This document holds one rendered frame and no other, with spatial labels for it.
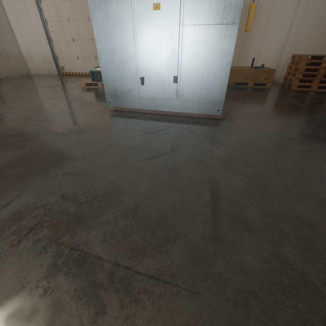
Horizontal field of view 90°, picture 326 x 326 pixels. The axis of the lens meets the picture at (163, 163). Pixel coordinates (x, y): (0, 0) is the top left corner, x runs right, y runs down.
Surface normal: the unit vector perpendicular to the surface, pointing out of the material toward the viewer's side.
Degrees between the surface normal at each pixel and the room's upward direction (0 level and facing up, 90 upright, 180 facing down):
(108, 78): 90
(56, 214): 0
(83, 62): 90
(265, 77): 90
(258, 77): 90
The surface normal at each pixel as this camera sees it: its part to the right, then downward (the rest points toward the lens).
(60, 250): 0.00, -0.82
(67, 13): -0.26, 0.56
